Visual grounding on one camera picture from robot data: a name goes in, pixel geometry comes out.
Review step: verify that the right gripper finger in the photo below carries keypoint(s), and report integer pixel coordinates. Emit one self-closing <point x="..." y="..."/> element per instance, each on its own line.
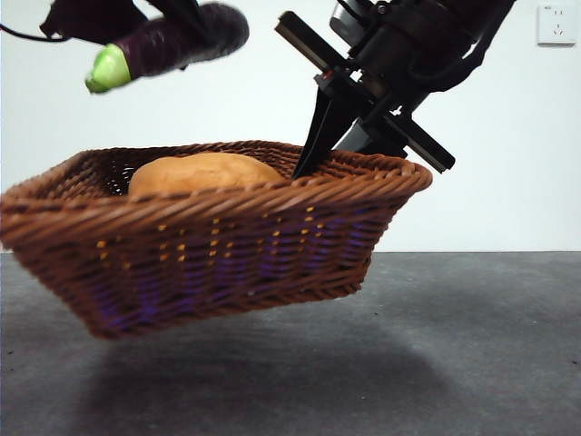
<point x="363" y="138"/>
<point x="322" y="131"/>

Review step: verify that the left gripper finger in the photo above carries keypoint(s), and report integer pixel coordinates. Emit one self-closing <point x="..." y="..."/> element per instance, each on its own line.
<point x="186" y="16"/>

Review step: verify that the purple eggplant with green stem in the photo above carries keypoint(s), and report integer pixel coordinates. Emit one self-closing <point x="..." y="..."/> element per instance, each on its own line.
<point x="181" y="45"/>

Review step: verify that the brown potato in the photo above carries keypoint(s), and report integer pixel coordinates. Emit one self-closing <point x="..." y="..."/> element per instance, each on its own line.
<point x="204" y="175"/>

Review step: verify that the brown wicker basket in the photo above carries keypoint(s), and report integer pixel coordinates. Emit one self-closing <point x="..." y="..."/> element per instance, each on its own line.
<point x="204" y="263"/>

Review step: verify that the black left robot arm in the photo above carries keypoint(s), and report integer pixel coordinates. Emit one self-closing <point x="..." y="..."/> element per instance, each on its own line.
<point x="91" y="18"/>

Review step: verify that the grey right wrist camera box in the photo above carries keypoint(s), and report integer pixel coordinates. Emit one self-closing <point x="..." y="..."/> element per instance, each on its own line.
<point x="342" y="18"/>

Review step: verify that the white wall socket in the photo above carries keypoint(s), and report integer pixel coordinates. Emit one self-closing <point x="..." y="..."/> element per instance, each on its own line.
<point x="554" y="26"/>

